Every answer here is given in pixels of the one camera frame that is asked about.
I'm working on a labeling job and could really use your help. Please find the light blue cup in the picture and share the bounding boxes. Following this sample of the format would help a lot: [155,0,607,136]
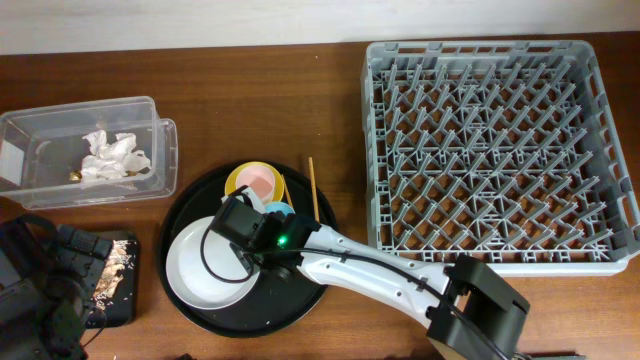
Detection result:
[265,202,295,216]

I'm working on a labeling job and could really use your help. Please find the grey round plate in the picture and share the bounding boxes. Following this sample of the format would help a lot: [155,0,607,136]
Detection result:
[165,216,259,310]

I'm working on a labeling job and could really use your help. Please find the food scraps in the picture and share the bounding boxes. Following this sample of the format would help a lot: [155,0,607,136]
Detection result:
[93,240,132,310]

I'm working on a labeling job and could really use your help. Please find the white napkin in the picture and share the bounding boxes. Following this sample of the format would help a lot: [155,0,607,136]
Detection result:
[80,130,151,182]

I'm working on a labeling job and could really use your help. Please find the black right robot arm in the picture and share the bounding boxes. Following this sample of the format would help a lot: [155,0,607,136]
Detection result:
[249,214,530,359]

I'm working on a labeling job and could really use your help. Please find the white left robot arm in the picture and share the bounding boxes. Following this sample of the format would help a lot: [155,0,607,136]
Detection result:
[1,214,113,359]

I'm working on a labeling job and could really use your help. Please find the grey plastic dishwasher rack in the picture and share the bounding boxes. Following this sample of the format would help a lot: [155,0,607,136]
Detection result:
[361,40,639,277]

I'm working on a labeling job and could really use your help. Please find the clear plastic waste bin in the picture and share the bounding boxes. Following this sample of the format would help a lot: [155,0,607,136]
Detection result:
[1,96,178,210]

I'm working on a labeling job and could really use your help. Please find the right wooden chopstick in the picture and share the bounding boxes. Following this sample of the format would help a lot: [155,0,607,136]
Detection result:
[308,157,320,223]

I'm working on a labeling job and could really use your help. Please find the wooden chopstick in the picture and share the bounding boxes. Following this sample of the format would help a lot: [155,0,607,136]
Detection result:
[308,157,320,223]
[281,174,294,209]

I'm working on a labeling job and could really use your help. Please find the left wooden chopstick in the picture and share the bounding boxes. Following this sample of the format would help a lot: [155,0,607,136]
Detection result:
[281,174,294,209]

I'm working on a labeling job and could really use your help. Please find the pink cup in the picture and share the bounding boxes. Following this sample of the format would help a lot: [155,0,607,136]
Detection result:
[235,164,276,204]

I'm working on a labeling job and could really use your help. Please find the round black tray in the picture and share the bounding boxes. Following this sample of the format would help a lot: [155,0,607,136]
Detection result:
[156,162,326,338]

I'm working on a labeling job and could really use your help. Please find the yellow saucer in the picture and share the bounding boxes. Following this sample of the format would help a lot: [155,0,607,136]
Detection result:
[225,161,284,202]

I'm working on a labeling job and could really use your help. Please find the black rectangular tray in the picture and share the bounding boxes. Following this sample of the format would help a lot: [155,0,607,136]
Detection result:
[86,230,140,329]

